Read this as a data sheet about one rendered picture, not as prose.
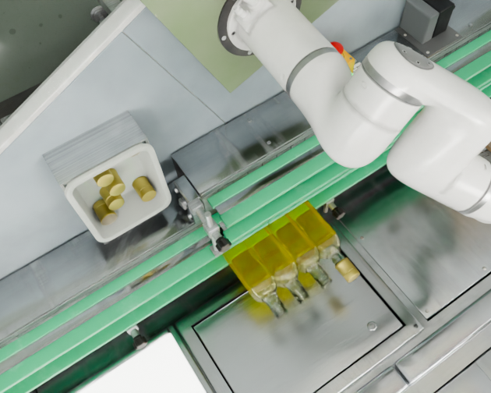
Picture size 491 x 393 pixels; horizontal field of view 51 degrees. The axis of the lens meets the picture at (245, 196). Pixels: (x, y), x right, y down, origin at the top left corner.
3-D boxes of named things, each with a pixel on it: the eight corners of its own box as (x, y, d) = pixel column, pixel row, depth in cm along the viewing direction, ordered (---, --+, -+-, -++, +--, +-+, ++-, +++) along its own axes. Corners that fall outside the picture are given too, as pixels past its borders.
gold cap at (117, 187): (97, 174, 99) (107, 189, 97) (113, 164, 100) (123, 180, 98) (102, 183, 102) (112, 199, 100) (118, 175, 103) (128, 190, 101)
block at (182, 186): (177, 204, 115) (192, 227, 112) (169, 182, 107) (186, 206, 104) (191, 196, 116) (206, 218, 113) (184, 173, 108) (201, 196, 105)
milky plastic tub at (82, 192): (83, 216, 109) (101, 246, 105) (41, 156, 90) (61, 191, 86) (155, 175, 113) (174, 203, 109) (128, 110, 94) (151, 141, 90)
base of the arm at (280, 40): (199, 20, 77) (250, 86, 70) (256, -48, 73) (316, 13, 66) (254, 58, 90) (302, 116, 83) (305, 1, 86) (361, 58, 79)
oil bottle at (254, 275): (207, 235, 121) (259, 308, 111) (205, 224, 116) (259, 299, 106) (227, 224, 122) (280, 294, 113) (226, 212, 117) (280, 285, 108)
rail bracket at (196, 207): (194, 230, 114) (224, 274, 108) (181, 192, 99) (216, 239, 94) (206, 223, 115) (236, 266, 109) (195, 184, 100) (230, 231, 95)
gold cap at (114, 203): (97, 189, 103) (106, 204, 101) (113, 180, 104) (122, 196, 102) (101, 198, 106) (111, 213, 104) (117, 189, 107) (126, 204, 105)
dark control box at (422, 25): (397, 25, 126) (422, 44, 123) (404, -2, 120) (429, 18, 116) (422, 12, 128) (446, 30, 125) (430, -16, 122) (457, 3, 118)
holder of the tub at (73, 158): (91, 225, 114) (107, 252, 111) (41, 154, 90) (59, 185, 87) (158, 187, 118) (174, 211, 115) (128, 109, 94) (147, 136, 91)
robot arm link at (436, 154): (457, 224, 73) (546, 142, 64) (312, 151, 68) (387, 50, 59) (443, 185, 81) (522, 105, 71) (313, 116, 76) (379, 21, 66)
